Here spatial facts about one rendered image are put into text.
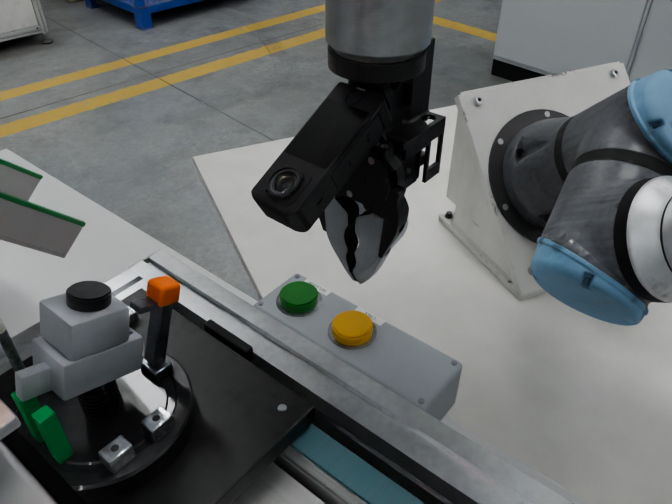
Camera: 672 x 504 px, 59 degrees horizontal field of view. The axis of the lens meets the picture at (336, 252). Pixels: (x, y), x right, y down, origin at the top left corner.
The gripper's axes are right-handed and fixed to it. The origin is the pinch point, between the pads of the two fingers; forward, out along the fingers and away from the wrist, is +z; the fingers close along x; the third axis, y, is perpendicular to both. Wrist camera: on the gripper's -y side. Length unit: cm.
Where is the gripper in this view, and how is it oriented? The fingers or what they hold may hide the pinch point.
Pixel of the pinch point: (354, 274)
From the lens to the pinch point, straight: 53.8
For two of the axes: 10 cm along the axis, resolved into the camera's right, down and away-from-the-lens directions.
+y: 6.3, -4.8, 6.1
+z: 0.0, 7.9, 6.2
